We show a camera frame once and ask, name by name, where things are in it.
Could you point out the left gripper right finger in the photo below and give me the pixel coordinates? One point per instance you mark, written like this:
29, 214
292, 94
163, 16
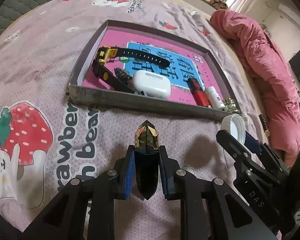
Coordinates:
208, 209

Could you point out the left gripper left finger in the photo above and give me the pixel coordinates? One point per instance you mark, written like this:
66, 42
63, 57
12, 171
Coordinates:
85, 209

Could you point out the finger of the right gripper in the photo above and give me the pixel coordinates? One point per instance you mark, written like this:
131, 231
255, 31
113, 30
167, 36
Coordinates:
268, 157
239, 153

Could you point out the white bottle cap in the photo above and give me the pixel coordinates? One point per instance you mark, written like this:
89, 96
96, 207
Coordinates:
235, 126

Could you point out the white pill bottle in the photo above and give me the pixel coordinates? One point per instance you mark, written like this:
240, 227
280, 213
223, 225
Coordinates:
214, 98

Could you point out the red black lighter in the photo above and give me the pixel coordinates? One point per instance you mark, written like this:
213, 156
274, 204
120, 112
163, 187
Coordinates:
198, 93

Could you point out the black gold faceted bottle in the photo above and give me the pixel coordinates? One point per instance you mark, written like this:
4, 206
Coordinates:
146, 154

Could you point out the white earbuds case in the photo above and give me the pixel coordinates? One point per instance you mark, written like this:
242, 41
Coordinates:
152, 84

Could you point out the yellow black wrist watch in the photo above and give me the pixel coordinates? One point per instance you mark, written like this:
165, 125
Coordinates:
108, 58

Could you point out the pink quilt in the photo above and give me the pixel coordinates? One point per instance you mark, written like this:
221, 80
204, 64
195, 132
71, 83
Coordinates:
264, 62

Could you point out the gold metal knob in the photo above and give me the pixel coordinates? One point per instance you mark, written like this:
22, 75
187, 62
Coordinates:
230, 105

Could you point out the strawberry bear bed sheet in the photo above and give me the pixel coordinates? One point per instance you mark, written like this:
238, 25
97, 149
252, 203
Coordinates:
37, 55

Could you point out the white air conditioner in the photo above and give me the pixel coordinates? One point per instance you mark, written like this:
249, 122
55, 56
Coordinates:
290, 13

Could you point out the small dark figurine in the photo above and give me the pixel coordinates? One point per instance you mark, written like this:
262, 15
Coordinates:
123, 76

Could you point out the brown patterned blanket on sill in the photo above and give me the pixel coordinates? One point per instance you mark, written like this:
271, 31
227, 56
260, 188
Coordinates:
218, 4

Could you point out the shallow purple cardboard box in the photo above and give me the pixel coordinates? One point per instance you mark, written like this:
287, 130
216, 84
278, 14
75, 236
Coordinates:
187, 59

